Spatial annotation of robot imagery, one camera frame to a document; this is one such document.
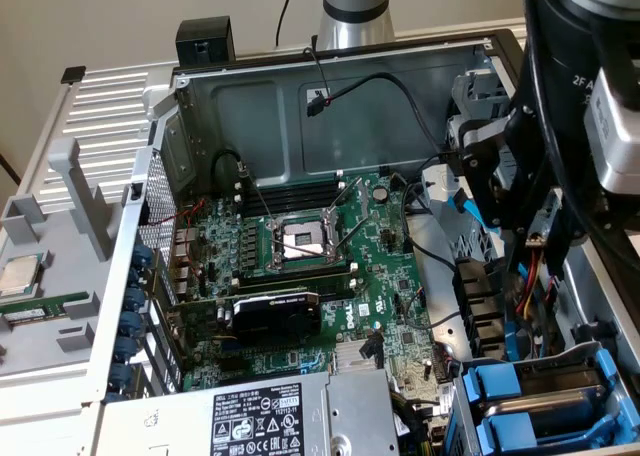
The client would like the thin black cable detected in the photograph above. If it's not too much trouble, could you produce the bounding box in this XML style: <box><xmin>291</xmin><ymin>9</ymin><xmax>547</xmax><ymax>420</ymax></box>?
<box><xmin>274</xmin><ymin>0</ymin><xmax>301</xmax><ymax>47</ymax></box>

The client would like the green RAM stick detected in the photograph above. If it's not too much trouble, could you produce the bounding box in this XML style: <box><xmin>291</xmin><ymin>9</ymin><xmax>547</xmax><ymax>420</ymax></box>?
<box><xmin>0</xmin><ymin>299</ymin><xmax>71</xmax><ymax>325</ymax></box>

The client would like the black angled SATA wire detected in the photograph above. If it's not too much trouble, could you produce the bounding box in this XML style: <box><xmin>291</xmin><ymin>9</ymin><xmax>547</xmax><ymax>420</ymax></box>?
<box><xmin>358</xmin><ymin>331</ymin><xmax>386</xmax><ymax>370</ymax></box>

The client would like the open grey PC case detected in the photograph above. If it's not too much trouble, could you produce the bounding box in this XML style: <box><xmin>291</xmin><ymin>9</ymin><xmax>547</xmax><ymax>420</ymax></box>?
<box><xmin>82</xmin><ymin>27</ymin><xmax>640</xmax><ymax>456</ymax></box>

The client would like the coloured power wire bundle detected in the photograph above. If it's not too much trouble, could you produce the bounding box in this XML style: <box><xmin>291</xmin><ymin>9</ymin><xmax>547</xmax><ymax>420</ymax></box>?
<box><xmin>517</xmin><ymin>190</ymin><xmax>562</xmax><ymax>322</ymax></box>

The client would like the metal socket cover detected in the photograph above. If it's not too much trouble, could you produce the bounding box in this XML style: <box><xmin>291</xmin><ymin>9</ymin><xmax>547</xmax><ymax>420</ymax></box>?
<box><xmin>324</xmin><ymin>175</ymin><xmax>372</xmax><ymax>257</ymax></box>

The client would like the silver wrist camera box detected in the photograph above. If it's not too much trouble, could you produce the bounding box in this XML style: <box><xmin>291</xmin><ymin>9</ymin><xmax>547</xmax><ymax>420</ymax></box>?
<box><xmin>582</xmin><ymin>68</ymin><xmax>640</xmax><ymax>196</ymax></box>

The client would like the thin black red wire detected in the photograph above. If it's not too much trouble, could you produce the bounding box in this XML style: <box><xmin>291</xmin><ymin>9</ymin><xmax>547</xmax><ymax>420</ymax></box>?
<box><xmin>302</xmin><ymin>45</ymin><xmax>335</xmax><ymax>106</ymax></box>

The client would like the black RAM slot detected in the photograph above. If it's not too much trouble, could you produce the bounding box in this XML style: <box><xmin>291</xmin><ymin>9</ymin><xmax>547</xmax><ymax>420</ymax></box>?
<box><xmin>252</xmin><ymin>180</ymin><xmax>346</xmax><ymax>200</ymax></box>
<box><xmin>238</xmin><ymin>261</ymin><xmax>357</xmax><ymax>277</ymax></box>
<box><xmin>244</xmin><ymin>195</ymin><xmax>344</xmax><ymax>216</ymax></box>

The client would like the silver power supply unit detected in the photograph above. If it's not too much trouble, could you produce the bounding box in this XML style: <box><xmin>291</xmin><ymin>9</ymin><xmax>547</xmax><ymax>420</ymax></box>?
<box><xmin>97</xmin><ymin>369</ymin><xmax>401</xmax><ymax>456</ymax></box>

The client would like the silver chipset heatsink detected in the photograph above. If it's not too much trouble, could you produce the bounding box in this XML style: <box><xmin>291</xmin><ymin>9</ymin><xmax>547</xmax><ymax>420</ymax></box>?
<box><xmin>332</xmin><ymin>339</ymin><xmax>387</xmax><ymax>376</ymax></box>

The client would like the green Dell motherboard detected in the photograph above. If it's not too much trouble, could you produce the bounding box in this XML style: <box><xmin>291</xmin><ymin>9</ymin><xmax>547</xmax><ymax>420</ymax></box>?
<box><xmin>168</xmin><ymin>170</ymin><xmax>459</xmax><ymax>420</ymax></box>

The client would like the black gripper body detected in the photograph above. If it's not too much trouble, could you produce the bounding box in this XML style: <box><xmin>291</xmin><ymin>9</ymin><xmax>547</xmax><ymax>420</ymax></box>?
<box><xmin>504</xmin><ymin>0</ymin><xmax>640</xmax><ymax>237</ymax></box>

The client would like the CPU socket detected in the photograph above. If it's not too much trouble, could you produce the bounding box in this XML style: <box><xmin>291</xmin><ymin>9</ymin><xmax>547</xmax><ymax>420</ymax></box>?
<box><xmin>267</xmin><ymin>209</ymin><xmax>346</xmax><ymax>273</ymax></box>

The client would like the grey metal drive cage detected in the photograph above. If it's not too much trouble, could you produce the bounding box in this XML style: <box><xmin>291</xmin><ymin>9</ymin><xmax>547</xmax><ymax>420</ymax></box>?
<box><xmin>446</xmin><ymin>68</ymin><xmax>521</xmax><ymax>257</ymax></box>

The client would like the black graphics card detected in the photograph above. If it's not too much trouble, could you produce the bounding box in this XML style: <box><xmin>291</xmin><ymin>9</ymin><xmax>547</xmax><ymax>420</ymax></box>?
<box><xmin>164</xmin><ymin>289</ymin><xmax>322</xmax><ymax>348</ymax></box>

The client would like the dark floor cable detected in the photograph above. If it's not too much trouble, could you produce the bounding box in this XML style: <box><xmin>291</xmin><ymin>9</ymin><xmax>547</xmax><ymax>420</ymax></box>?
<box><xmin>0</xmin><ymin>151</ymin><xmax>22</xmax><ymax>188</ymax></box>

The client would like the black plastic block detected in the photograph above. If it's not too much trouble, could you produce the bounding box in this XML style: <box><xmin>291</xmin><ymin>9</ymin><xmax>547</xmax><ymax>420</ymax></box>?
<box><xmin>174</xmin><ymin>17</ymin><xmax>237</xmax><ymax>71</ymax></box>

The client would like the white wire label tag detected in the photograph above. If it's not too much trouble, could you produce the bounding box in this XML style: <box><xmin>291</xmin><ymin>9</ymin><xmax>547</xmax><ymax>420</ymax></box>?
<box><xmin>435</xmin><ymin>381</ymin><xmax>457</xmax><ymax>420</ymax></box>

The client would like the thick black gripper cable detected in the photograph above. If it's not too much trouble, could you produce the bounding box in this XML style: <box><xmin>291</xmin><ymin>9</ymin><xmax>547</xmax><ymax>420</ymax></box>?
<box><xmin>518</xmin><ymin>0</ymin><xmax>640</xmax><ymax>257</ymax></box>

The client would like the silver CPU chip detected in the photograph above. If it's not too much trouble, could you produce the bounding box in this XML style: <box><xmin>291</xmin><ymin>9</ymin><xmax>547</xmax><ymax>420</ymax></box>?
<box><xmin>0</xmin><ymin>254</ymin><xmax>42</xmax><ymax>298</ymax></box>

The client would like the grey plastic parts rack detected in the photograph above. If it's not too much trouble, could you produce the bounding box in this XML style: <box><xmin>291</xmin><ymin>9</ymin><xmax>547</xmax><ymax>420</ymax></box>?
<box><xmin>0</xmin><ymin>136</ymin><xmax>134</xmax><ymax>377</ymax></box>

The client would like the hard drive in blue caddy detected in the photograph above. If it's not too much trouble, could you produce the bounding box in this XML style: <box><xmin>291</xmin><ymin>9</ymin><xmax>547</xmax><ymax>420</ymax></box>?
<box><xmin>457</xmin><ymin>339</ymin><xmax>640</xmax><ymax>456</ymax></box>

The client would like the black motherboard wire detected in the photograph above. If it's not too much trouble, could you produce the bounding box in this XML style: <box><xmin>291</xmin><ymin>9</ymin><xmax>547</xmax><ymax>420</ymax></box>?
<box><xmin>399</xmin><ymin>178</ymin><xmax>459</xmax><ymax>272</ymax></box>

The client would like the thin metal locking lever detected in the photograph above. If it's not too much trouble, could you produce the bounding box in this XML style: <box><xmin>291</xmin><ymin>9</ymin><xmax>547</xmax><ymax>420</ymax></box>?
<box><xmin>273</xmin><ymin>235</ymin><xmax>346</xmax><ymax>266</ymax></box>
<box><xmin>238</xmin><ymin>161</ymin><xmax>275</xmax><ymax>225</ymax></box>

